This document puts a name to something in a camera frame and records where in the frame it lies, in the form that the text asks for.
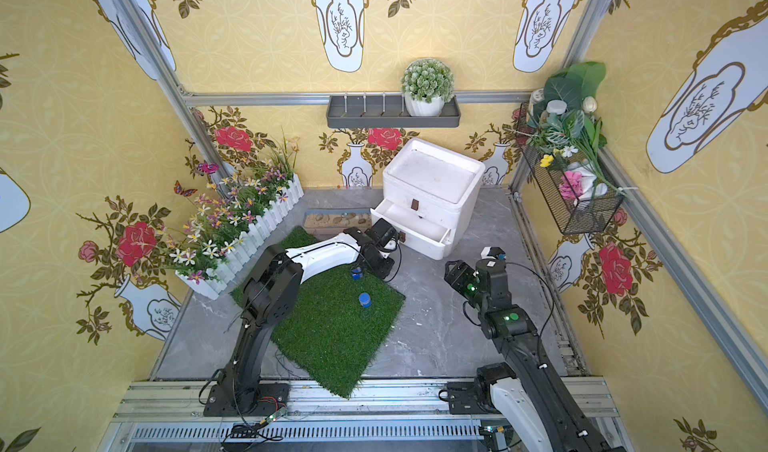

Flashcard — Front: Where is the white three-drawer cabinet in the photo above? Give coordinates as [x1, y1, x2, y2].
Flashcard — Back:
[371, 139, 485, 260]

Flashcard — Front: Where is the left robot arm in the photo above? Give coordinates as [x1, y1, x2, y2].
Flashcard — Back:
[201, 219, 398, 417]

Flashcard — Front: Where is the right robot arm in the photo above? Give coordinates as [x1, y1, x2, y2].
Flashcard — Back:
[444, 257, 616, 451]

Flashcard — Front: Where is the tray of pebbles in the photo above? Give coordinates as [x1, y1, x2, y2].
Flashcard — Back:
[303, 209, 372, 238]

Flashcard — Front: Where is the green artificial grass mat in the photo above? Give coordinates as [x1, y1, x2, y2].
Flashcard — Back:
[230, 226, 407, 400]

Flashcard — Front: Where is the white fence flower planter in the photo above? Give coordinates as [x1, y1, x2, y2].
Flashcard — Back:
[164, 139, 304, 299]

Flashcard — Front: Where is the potted green succulent plant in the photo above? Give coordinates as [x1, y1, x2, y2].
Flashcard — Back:
[401, 58, 454, 117]

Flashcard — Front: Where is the artificial flower bouquet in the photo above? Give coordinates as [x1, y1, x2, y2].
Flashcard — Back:
[528, 62, 628, 205]

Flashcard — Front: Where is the small circuit board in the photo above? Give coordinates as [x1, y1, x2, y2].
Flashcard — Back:
[227, 407, 287, 442]

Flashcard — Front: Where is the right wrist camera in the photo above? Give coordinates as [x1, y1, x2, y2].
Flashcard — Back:
[481, 247, 506, 262]

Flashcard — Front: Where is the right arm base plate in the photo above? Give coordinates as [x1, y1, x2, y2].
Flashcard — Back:
[438, 381, 500, 415]

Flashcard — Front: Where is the black wire basket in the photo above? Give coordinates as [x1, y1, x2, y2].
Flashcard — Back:
[523, 100, 624, 235]

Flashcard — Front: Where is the grey wall shelf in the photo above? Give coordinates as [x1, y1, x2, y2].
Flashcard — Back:
[326, 94, 462, 129]

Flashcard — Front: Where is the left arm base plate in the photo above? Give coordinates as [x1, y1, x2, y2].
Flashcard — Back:
[203, 382, 290, 418]

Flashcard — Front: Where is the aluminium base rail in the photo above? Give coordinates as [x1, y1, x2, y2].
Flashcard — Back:
[95, 377, 635, 452]

